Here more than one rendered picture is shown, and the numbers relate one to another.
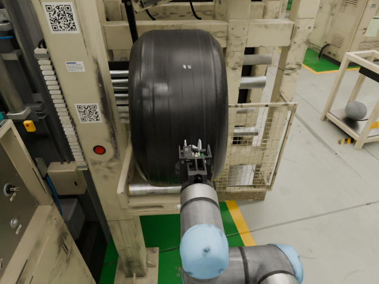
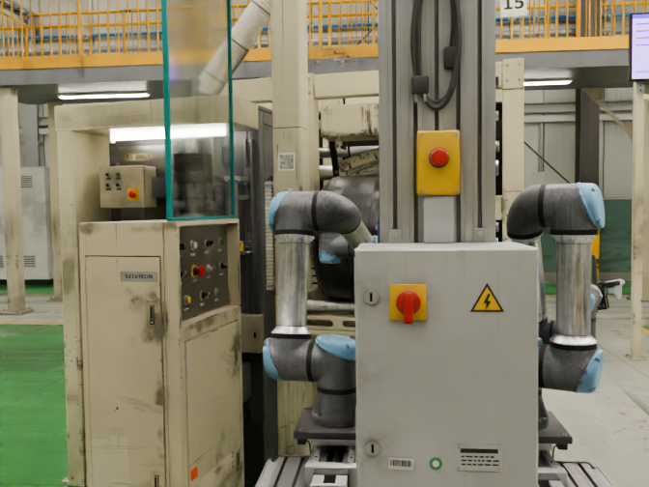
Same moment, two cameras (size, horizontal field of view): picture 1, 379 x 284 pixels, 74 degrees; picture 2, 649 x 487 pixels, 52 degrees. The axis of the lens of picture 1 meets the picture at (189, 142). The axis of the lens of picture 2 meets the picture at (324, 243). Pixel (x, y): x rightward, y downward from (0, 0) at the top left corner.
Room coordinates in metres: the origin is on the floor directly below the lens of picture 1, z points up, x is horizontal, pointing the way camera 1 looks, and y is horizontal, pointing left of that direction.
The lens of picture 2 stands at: (-1.95, -0.76, 1.31)
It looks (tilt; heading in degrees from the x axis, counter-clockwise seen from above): 3 degrees down; 19
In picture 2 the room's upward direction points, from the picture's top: 1 degrees counter-clockwise
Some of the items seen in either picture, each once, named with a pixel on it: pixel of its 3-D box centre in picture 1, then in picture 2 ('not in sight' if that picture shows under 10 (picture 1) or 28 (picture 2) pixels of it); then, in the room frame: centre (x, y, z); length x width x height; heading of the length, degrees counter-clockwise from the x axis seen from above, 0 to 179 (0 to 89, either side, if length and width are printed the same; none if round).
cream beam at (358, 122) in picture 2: not in sight; (389, 121); (1.12, -0.03, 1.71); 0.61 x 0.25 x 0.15; 93
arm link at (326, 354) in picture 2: not in sight; (334, 359); (-0.21, -0.18, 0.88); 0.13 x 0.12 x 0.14; 94
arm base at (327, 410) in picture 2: not in sight; (338, 401); (-0.20, -0.19, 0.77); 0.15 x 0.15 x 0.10
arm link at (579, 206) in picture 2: not in sight; (572, 288); (-0.11, -0.80, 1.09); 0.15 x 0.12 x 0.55; 78
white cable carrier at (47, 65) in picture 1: (68, 116); (271, 236); (0.75, 0.42, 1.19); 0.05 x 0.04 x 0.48; 3
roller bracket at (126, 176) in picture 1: (129, 164); (311, 300); (0.81, 0.26, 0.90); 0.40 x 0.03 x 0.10; 3
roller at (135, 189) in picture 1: (171, 187); (343, 305); (0.68, 0.07, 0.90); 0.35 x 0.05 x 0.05; 93
